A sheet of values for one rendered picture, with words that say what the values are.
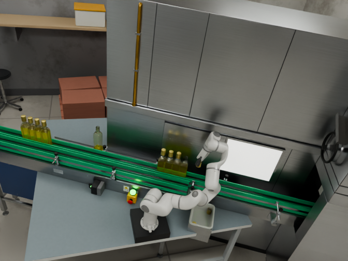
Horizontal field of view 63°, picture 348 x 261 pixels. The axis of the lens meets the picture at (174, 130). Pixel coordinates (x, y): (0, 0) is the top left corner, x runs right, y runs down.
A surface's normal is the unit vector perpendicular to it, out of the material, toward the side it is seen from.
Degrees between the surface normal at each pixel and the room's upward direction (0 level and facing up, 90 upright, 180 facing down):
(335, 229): 90
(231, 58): 90
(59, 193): 0
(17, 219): 0
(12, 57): 90
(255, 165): 90
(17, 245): 0
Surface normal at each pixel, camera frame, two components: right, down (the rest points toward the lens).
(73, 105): 0.32, 0.59
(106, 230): 0.14, -0.80
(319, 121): -0.20, 0.55
